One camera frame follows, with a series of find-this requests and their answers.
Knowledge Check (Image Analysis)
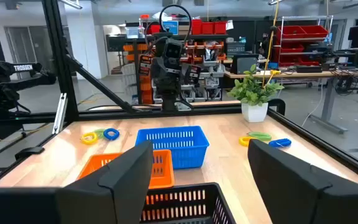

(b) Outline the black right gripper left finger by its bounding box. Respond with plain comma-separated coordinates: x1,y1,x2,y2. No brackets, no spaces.
0,141,154,224

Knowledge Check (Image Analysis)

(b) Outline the blue plastic basket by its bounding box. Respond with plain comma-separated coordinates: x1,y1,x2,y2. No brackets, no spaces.
134,125,211,170

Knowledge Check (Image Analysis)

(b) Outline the green plant in white pot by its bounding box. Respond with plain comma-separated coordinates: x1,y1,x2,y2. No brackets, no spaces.
227,63,285,123

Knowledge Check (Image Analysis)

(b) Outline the red plastic storage bin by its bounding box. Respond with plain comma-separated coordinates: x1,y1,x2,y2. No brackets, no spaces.
300,24,329,39
191,19,203,35
201,21,215,35
277,26,307,40
213,21,228,35

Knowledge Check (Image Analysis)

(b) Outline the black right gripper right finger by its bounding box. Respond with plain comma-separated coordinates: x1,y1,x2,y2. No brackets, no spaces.
247,138,358,224

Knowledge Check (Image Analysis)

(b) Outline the parts rack with orange bins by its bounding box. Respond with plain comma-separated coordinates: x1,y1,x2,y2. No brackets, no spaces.
121,33,229,105

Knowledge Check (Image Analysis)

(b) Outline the yellow hanging cable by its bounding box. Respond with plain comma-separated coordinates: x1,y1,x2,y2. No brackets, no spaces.
262,0,282,88

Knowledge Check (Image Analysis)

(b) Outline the wooden desk with grey legs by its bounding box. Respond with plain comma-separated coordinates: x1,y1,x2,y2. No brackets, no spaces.
224,68,358,135

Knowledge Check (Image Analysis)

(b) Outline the black plastic basket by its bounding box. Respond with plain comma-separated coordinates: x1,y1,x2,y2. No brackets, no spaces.
140,182,237,224

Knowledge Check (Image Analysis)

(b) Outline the orange plastic basket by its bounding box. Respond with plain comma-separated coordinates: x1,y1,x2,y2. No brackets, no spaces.
76,149,176,190

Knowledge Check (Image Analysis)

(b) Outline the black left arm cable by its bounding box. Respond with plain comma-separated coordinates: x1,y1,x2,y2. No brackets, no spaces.
144,4,193,44

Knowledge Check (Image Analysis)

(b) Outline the black aluminium table frame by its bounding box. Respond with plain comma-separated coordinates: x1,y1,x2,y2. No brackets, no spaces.
0,0,358,187

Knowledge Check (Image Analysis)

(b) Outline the white cable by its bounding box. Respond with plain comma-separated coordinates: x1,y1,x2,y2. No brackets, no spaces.
301,80,324,127

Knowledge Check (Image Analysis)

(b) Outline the black table clamp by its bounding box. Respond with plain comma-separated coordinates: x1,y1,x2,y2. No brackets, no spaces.
267,98,287,116
14,146,45,161

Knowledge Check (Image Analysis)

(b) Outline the silver aluminium bar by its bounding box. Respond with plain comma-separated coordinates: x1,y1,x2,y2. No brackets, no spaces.
52,92,68,135

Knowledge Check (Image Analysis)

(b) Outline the blue spring keychain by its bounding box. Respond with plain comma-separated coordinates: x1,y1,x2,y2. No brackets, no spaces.
103,128,121,141
268,138,292,148

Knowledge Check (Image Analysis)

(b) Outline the blue box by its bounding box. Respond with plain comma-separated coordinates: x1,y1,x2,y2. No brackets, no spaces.
162,20,180,35

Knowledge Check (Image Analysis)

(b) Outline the metal wire shelving unit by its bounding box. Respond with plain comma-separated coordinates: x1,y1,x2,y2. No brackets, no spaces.
273,15,334,68

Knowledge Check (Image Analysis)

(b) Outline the clear plastic box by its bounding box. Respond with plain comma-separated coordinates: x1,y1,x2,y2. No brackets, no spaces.
125,26,145,40

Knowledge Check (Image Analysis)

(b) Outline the yellow spring keychain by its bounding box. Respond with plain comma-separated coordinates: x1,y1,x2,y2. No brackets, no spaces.
80,131,99,146
238,136,257,147

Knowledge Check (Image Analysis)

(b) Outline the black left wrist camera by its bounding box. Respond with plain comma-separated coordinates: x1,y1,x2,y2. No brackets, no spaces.
163,37,185,60

